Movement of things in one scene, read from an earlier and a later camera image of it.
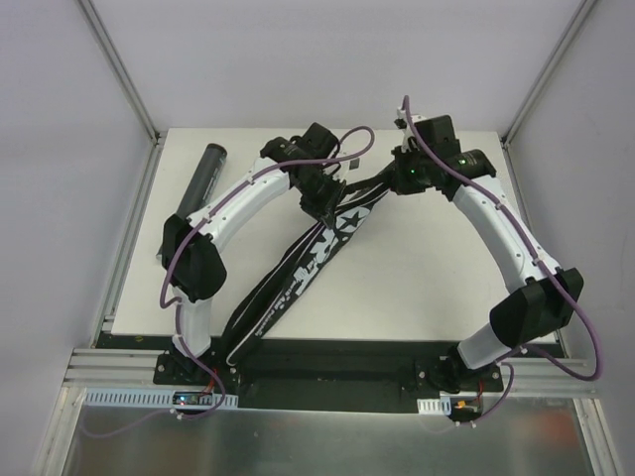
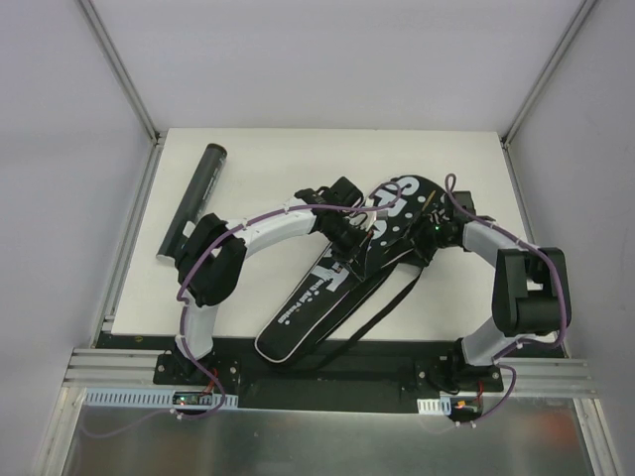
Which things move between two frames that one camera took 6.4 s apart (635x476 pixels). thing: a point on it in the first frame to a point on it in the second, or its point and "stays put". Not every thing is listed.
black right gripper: (395, 174) to (422, 246)
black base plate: (338, 375) stays put
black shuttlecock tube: (203, 183) stays put
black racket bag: (306, 260) to (404, 210)
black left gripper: (324, 199) to (350, 246)
